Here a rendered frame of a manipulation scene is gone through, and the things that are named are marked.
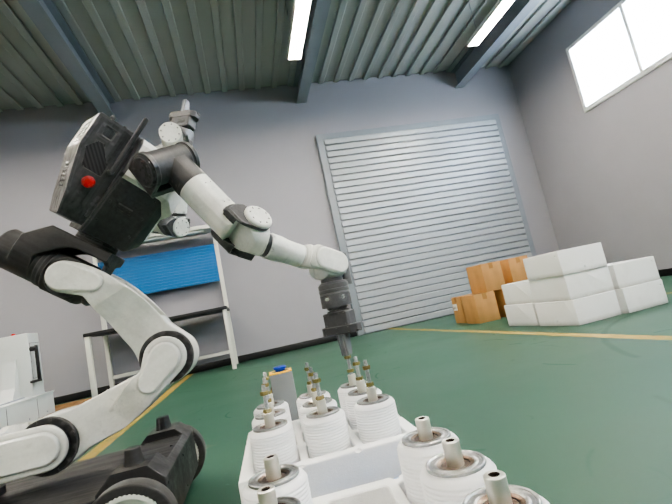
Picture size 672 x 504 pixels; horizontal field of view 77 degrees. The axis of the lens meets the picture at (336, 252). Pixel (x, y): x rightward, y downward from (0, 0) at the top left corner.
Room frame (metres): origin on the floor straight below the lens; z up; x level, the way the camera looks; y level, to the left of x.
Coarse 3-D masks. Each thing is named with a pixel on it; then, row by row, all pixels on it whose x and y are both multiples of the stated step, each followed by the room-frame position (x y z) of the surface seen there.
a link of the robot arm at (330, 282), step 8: (312, 272) 1.25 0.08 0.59; (320, 272) 1.21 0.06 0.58; (328, 272) 1.19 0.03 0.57; (344, 272) 1.22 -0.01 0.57; (328, 280) 1.20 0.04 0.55; (336, 280) 1.20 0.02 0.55; (344, 280) 1.21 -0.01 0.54; (320, 288) 1.21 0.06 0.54; (328, 288) 1.19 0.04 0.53; (336, 288) 1.19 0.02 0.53; (344, 288) 1.20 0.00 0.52
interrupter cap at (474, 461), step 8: (440, 456) 0.59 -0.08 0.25; (464, 456) 0.58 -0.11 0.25; (472, 456) 0.57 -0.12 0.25; (480, 456) 0.57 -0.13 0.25; (432, 464) 0.58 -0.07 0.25; (440, 464) 0.57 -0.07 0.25; (464, 464) 0.56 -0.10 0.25; (472, 464) 0.55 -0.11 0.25; (480, 464) 0.54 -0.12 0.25; (432, 472) 0.55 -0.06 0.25; (440, 472) 0.55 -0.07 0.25; (448, 472) 0.54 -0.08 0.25; (456, 472) 0.54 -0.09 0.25; (464, 472) 0.53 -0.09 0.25; (472, 472) 0.53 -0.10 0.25
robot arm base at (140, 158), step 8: (184, 144) 1.08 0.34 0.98; (144, 152) 1.00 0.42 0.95; (192, 152) 1.08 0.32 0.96; (136, 160) 1.01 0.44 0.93; (144, 160) 0.99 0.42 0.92; (152, 160) 0.99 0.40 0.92; (128, 168) 1.05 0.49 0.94; (136, 168) 1.02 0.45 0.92; (144, 168) 1.01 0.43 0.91; (152, 168) 1.00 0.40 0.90; (136, 176) 1.04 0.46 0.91; (144, 176) 1.02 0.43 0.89; (152, 176) 1.01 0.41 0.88; (160, 176) 1.01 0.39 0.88; (144, 184) 1.04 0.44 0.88; (152, 184) 1.02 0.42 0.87; (160, 184) 1.04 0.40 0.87; (168, 184) 1.10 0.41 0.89; (152, 192) 1.05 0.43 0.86; (160, 192) 1.08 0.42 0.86; (168, 192) 1.11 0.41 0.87
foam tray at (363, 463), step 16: (352, 432) 1.04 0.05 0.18; (304, 448) 1.00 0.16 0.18; (352, 448) 0.93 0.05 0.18; (368, 448) 0.92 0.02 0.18; (384, 448) 0.92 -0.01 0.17; (304, 464) 0.89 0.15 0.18; (320, 464) 0.90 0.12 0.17; (336, 464) 0.90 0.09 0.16; (352, 464) 0.91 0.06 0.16; (368, 464) 0.91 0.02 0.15; (384, 464) 0.92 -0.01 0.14; (240, 480) 0.88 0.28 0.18; (320, 480) 0.90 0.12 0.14; (336, 480) 0.90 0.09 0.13; (352, 480) 0.91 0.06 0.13; (368, 480) 0.91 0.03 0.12; (240, 496) 0.87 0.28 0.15
